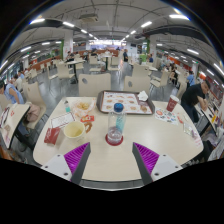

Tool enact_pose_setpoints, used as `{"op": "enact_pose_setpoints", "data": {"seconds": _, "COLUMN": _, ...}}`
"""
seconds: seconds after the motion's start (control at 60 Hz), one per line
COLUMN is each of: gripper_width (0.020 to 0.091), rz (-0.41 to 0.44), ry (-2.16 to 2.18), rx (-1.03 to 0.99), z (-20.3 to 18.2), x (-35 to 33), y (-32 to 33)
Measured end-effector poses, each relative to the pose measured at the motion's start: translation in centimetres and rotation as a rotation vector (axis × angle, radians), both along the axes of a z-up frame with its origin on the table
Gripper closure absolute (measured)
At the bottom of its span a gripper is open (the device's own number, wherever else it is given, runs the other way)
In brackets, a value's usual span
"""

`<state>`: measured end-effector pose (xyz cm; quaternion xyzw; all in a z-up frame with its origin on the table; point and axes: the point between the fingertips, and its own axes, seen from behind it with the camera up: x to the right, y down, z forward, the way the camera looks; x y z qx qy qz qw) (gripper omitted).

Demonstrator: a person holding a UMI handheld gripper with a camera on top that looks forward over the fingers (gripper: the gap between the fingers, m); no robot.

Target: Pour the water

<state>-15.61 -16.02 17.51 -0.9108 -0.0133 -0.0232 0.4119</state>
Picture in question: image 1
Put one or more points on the white card with red border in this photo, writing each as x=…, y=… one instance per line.
x=62, y=120

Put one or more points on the red sauce packet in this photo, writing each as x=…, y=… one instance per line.
x=180, y=119
x=87, y=118

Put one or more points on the beige chair with round hole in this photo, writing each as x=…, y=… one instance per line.
x=94, y=85
x=136, y=85

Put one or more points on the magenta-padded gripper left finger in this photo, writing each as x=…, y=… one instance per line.
x=75, y=160

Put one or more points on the brown food tray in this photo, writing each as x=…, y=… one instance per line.
x=133, y=101

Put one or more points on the clear blue-capped water bottle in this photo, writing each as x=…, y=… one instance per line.
x=116, y=125

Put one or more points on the colourful printed leaflet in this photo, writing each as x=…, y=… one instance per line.
x=166, y=115

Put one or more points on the cream paper cup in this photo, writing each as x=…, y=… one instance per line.
x=74, y=130

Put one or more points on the pink bag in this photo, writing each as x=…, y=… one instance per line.
x=33, y=112

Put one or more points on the person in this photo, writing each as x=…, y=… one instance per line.
x=12, y=95
x=191, y=96

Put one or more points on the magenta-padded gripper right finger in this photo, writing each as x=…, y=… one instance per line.
x=148, y=160

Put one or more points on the beige table with dark edge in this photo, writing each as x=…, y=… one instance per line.
x=208, y=116
x=13, y=121

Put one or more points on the white napkin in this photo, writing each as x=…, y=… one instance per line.
x=142, y=96

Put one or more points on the ceiling air conditioner unit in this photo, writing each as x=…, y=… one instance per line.
x=89, y=18

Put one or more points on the flat round red coaster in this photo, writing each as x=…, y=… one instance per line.
x=107, y=140

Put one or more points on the red cardboard box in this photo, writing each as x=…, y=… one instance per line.
x=52, y=135

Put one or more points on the white card with red print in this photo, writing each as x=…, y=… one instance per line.
x=197, y=139

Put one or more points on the far beige chairs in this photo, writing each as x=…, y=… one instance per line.
x=65, y=70

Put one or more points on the ceiling lights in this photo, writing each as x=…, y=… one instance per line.
x=178, y=16

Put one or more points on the red paper cup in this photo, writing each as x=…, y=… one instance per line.
x=172, y=104

